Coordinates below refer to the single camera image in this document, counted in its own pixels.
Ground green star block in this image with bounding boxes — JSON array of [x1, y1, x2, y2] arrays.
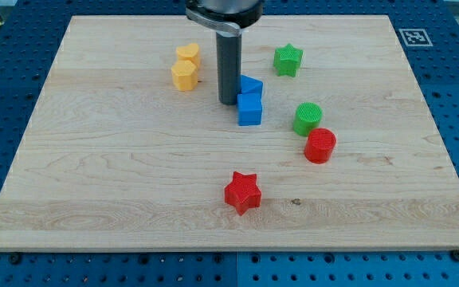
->
[[273, 43, 304, 77]]

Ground green cylinder block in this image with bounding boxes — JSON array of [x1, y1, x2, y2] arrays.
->
[[292, 102, 323, 136]]

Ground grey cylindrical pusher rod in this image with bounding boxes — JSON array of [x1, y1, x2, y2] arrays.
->
[[216, 32, 241, 105]]

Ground yellow heart block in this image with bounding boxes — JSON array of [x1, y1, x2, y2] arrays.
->
[[175, 43, 201, 68]]

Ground blue cube block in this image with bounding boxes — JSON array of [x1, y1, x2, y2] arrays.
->
[[237, 93, 263, 126]]

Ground fiducial marker tag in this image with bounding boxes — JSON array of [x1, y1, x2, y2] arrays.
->
[[399, 28, 433, 47]]

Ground red cylinder block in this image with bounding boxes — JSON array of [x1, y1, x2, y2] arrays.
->
[[304, 128, 337, 164]]

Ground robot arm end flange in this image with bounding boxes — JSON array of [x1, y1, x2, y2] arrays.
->
[[185, 0, 265, 36]]

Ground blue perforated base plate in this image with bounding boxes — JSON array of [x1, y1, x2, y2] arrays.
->
[[0, 1, 459, 286]]

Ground yellow hexagon block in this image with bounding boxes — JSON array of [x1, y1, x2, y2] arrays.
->
[[171, 60, 198, 91]]

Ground blue triangle block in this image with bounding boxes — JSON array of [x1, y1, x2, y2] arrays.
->
[[241, 75, 263, 95]]

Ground red star block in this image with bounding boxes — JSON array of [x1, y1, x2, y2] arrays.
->
[[224, 171, 261, 216]]

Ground wooden board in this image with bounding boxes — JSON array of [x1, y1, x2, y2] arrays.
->
[[0, 15, 459, 253]]

